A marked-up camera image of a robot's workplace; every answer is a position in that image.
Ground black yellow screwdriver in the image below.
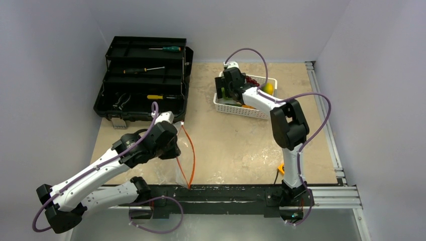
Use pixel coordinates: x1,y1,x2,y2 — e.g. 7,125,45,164
123,66,165,74

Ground clear orange zip bag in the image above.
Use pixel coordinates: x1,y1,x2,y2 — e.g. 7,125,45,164
156,122,195,189

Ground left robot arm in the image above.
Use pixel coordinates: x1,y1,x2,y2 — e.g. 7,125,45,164
32,120,181,233

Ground yellow tape measure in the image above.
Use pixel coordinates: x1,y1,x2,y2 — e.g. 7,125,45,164
277,163,285,175

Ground yellow handled screwdriver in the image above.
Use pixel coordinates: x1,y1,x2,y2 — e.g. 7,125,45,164
147,95,184,100

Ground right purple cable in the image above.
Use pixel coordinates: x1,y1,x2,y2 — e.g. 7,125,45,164
224,48,332,227

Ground green yellow mango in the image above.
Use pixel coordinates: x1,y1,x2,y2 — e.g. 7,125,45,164
261,83,275,95

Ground black pliers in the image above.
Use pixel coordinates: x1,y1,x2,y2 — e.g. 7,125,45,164
112,93,132,110

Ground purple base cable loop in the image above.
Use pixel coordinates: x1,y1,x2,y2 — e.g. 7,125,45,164
128,195,184,234

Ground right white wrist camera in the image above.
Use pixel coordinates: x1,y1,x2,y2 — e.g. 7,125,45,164
224,61,239,69

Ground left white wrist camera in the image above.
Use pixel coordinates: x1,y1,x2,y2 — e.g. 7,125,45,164
151,111,174,124

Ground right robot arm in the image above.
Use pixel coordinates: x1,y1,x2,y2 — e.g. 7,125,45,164
215,67,314,206

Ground red grape bunch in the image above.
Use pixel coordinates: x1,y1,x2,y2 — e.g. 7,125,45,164
245,76,260,87

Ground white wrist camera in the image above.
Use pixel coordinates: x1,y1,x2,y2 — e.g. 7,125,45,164
151,111,174,124
224,61,239,69

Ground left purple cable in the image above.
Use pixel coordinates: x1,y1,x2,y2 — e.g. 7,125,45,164
32,101,159,233

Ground white plastic basket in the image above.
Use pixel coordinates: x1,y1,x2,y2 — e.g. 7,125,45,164
214,71,282,119

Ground black open toolbox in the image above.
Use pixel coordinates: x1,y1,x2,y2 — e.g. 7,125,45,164
93,36,193,122

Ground green handled screwdriver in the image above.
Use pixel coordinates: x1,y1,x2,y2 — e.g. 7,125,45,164
149,46,181,53

